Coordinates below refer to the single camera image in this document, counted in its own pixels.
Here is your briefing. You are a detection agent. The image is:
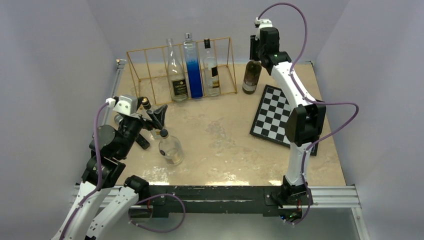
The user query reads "clear bottle black gold label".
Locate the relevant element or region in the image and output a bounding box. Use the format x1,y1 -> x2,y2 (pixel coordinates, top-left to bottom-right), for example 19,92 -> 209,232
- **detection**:
140,96 -> 162,140

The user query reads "dark green wine bottle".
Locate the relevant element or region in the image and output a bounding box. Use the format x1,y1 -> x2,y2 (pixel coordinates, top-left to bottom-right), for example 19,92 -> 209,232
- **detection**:
242,60 -> 262,95

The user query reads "clear bottle gold white label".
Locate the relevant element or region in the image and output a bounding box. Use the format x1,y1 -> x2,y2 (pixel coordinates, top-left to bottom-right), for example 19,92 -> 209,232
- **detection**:
158,128 -> 184,166

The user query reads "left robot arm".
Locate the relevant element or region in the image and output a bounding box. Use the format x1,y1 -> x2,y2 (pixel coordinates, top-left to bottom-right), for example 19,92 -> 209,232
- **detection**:
53,103 -> 167,240

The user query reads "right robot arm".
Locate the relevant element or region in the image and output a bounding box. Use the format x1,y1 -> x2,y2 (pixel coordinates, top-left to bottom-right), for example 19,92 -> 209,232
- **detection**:
249,26 -> 326,205

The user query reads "clear bottle dark label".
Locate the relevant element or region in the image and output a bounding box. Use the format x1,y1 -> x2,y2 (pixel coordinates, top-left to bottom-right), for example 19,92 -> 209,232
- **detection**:
166,38 -> 188,102

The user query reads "clear bottle black cap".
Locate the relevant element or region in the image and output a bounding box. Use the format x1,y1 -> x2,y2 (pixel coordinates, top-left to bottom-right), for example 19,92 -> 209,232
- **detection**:
203,38 -> 221,97

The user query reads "tall blue gradient bottle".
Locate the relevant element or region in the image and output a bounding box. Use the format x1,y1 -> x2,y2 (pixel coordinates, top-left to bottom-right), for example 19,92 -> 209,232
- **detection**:
182,32 -> 203,99

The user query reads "black microphone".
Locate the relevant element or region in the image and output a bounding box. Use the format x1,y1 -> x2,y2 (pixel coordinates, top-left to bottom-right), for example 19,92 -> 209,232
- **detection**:
114,114 -> 151,150

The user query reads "black white chessboard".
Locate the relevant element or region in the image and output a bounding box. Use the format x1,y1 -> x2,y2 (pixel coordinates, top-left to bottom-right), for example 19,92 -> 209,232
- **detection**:
249,84 -> 321,157

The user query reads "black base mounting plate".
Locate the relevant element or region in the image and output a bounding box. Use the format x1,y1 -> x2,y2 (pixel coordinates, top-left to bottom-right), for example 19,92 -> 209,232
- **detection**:
135,183 -> 313,220

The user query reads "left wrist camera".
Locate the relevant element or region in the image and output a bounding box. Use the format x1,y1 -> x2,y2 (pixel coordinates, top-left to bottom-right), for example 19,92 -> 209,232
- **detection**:
112,94 -> 138,118

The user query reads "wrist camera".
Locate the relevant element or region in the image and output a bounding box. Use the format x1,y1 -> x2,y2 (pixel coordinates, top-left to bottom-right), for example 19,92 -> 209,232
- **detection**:
254,17 -> 273,29
112,94 -> 138,118

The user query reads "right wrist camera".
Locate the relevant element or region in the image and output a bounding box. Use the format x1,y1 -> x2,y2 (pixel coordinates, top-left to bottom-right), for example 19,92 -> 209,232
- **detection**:
254,17 -> 273,29

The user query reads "gold wire wine rack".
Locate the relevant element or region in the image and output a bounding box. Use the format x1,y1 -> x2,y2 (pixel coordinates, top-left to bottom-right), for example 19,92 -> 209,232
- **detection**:
126,37 -> 238,105

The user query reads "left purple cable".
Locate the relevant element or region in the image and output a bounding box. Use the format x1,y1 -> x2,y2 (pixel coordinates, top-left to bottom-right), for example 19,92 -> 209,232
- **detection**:
57,99 -> 117,240

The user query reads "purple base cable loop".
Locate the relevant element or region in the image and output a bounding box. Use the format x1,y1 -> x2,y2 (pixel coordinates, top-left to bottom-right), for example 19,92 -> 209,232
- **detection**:
128,193 -> 186,234

